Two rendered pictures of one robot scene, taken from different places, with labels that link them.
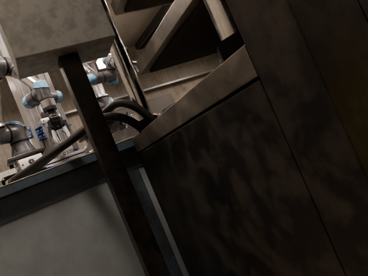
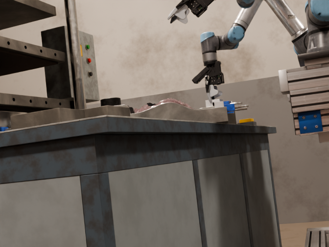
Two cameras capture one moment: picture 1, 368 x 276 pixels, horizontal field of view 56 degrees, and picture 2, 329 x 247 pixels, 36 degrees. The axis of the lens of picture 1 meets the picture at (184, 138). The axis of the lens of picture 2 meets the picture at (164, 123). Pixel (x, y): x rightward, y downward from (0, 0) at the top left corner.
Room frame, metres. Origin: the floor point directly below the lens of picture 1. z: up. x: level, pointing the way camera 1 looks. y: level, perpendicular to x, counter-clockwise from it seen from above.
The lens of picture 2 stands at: (3.50, -1.33, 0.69)
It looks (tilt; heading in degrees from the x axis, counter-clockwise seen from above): 4 degrees up; 137
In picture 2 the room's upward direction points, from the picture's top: 6 degrees counter-clockwise
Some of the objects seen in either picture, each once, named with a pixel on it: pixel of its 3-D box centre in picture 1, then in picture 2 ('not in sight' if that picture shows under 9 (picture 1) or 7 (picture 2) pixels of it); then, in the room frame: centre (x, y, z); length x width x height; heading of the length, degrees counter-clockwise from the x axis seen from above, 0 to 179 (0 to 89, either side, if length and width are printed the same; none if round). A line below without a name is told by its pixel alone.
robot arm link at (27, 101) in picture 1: (35, 99); (227, 41); (1.87, 0.67, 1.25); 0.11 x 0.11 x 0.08; 58
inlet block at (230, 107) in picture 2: not in sight; (231, 107); (2.25, 0.19, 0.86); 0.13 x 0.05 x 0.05; 42
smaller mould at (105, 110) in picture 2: not in sight; (93, 121); (2.14, -0.39, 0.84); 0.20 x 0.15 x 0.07; 25
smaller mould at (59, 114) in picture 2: not in sight; (48, 122); (2.19, -0.59, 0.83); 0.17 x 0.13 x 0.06; 25
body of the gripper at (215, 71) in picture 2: (53, 119); (213, 73); (1.81, 0.60, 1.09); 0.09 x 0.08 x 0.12; 25
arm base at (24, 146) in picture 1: (22, 148); not in sight; (2.21, 0.99, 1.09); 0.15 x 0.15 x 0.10
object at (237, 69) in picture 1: (325, 62); not in sight; (1.23, -0.57, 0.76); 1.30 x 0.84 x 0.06; 115
